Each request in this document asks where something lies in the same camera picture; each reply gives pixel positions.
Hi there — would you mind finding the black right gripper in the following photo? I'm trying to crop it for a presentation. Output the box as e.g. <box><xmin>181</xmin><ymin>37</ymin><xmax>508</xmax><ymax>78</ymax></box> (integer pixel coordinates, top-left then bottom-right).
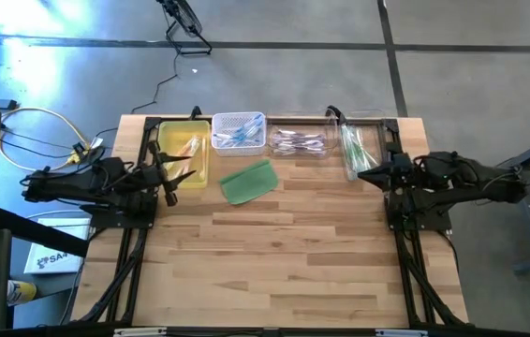
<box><xmin>356</xmin><ymin>142</ymin><xmax>419</xmax><ymax>192</ymax></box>

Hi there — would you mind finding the black floor fan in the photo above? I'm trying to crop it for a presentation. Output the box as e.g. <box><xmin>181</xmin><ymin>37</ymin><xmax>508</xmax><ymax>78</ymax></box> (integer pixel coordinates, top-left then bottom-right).
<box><xmin>155</xmin><ymin>0</ymin><xmax>213</xmax><ymax>57</ymax></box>

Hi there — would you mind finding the white box with label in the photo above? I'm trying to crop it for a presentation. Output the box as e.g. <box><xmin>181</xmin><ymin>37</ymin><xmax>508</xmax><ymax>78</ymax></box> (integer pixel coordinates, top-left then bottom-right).
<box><xmin>23</xmin><ymin>216</ymin><xmax>92</xmax><ymax>276</ymax></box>

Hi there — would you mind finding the yellow cable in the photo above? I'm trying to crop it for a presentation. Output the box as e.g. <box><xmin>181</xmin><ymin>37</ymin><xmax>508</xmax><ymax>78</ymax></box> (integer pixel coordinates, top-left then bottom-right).
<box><xmin>0</xmin><ymin>77</ymin><xmax>96</xmax><ymax>173</ymax></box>

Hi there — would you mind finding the white perforated plastic basket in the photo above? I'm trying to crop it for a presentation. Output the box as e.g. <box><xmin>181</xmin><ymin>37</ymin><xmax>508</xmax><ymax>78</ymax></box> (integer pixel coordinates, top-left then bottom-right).
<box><xmin>211</xmin><ymin>110</ymin><xmax>268</xmax><ymax>157</ymax></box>

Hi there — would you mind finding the yellow white can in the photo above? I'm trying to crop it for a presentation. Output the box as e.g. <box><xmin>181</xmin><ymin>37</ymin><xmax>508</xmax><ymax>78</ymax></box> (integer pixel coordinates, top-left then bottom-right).
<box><xmin>6</xmin><ymin>279</ymin><xmax>38</xmax><ymax>308</ymax></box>

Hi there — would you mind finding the clear plastic bin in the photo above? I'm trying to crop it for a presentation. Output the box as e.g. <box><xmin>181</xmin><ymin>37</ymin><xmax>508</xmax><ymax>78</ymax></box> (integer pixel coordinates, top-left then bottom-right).
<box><xmin>264</xmin><ymin>113</ymin><xmax>341</xmax><ymax>160</ymax></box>
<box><xmin>337</xmin><ymin>110</ymin><xmax>400</xmax><ymax>183</ymax></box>

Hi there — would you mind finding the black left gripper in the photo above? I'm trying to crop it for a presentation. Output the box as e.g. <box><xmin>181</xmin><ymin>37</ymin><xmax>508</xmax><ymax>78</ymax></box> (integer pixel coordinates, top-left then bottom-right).
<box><xmin>131</xmin><ymin>140</ymin><xmax>198</xmax><ymax>208</ymax></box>

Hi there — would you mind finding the yellow plastic bin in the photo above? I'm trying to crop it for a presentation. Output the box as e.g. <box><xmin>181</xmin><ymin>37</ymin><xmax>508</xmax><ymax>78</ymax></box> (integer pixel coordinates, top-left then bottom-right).
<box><xmin>155</xmin><ymin>120</ymin><xmax>213</xmax><ymax>190</ymax></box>

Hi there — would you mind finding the silver aluminium bracket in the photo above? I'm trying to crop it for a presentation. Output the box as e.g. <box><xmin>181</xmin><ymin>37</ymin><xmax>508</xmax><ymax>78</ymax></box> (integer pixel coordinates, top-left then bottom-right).
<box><xmin>113</xmin><ymin>327</ymin><xmax>169</xmax><ymax>337</ymax></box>
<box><xmin>375</xmin><ymin>329</ymin><xmax>429</xmax><ymax>337</ymax></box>

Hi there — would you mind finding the black power cable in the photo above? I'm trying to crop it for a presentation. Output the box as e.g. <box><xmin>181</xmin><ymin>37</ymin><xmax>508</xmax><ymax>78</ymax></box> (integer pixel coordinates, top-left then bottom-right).
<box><xmin>129</xmin><ymin>51</ymin><xmax>181</xmax><ymax>116</ymax></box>

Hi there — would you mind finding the green cloth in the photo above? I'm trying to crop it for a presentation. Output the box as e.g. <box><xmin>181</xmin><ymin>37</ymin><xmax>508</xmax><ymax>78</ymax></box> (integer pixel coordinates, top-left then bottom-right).
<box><xmin>219</xmin><ymin>157</ymin><xmax>280</xmax><ymax>207</ymax></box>

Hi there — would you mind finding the orange toothbrush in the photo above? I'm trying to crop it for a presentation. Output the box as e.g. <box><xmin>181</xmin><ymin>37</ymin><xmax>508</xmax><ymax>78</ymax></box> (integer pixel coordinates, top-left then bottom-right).
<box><xmin>198</xmin><ymin>135</ymin><xmax>210</xmax><ymax>182</ymax></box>
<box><xmin>178</xmin><ymin>135</ymin><xmax>201</xmax><ymax>182</ymax></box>
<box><xmin>169</xmin><ymin>135</ymin><xmax>199</xmax><ymax>179</ymax></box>

